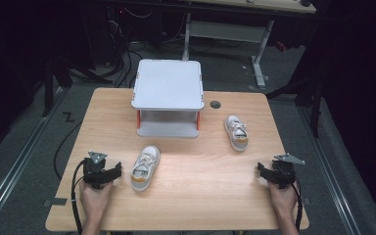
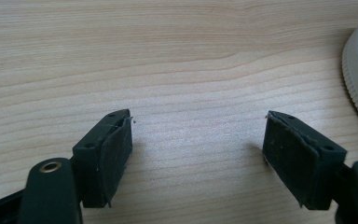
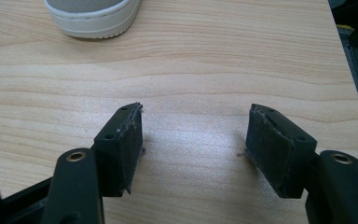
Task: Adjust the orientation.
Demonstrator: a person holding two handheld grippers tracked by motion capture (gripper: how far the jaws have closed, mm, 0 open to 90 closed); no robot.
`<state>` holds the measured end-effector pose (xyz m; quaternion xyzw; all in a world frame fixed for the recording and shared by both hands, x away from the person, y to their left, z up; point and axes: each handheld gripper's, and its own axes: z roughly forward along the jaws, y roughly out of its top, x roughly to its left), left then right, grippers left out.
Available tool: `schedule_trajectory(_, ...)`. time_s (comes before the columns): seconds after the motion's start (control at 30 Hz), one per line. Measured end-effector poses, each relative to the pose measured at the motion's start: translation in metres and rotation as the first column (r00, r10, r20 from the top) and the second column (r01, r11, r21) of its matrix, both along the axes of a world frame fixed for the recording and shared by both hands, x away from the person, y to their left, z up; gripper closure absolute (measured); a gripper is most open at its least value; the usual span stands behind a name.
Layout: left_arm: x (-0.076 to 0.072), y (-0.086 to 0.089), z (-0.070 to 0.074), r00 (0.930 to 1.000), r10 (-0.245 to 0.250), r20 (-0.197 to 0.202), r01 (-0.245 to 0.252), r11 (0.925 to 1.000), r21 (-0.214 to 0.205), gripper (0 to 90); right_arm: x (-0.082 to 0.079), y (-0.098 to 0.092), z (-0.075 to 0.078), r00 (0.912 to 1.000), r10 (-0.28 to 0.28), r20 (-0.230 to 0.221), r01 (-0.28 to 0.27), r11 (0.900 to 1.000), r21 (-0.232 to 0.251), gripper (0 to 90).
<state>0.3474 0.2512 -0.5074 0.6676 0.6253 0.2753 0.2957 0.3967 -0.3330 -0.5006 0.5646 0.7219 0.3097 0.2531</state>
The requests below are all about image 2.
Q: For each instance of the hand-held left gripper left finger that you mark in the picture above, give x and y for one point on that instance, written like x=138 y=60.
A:
x=105 y=161

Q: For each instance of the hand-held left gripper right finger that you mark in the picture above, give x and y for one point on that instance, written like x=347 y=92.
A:
x=301 y=161

